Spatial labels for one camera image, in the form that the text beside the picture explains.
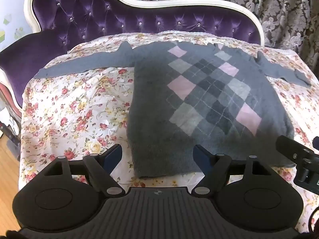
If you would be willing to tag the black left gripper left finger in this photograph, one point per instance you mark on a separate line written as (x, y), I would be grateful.
(100, 166)

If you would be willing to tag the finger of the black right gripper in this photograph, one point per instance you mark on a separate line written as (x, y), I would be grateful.
(294, 151)

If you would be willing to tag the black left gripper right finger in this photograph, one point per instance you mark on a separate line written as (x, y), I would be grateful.
(214, 168)

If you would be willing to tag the grey argyle knit sweater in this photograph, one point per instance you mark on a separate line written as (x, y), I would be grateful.
(187, 94)

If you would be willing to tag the floral bed quilt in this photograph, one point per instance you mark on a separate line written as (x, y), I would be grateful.
(76, 115)

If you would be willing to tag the purple tufted velvet headboard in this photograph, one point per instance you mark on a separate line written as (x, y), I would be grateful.
(59, 25)

